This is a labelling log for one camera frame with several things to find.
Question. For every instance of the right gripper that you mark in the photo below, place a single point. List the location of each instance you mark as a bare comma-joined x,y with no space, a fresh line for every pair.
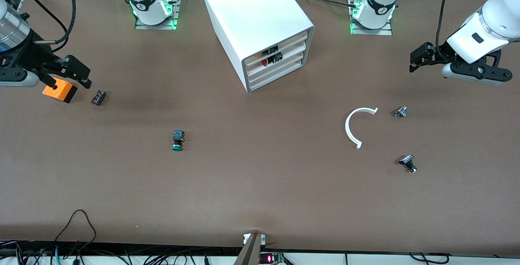
33,55

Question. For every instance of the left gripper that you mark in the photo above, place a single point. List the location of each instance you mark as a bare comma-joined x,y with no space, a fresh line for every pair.
438,55

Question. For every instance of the green push button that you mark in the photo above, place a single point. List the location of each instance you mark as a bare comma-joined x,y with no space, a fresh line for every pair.
178,141

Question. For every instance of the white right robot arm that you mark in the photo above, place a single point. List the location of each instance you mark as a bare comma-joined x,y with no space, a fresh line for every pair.
148,1

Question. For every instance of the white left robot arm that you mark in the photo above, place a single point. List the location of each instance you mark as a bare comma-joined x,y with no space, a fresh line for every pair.
382,1

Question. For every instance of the orange button box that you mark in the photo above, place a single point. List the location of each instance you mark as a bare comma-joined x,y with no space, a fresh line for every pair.
57,88

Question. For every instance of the small black connector block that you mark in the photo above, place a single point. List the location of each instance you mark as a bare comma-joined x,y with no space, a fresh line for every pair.
98,97

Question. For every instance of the white curved plastic strip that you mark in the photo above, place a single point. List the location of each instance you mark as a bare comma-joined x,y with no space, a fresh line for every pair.
347,127

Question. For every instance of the black device with red display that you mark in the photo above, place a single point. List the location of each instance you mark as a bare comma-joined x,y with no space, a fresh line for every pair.
270,259

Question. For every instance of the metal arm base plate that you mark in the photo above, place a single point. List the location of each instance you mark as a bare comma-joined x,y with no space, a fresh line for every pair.
172,19
388,31

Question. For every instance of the black and blue switch block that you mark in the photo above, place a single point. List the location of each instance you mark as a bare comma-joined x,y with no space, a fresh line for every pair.
270,49
277,57

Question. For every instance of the grey camera mount beam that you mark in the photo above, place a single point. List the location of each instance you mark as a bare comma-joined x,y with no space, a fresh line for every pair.
250,253

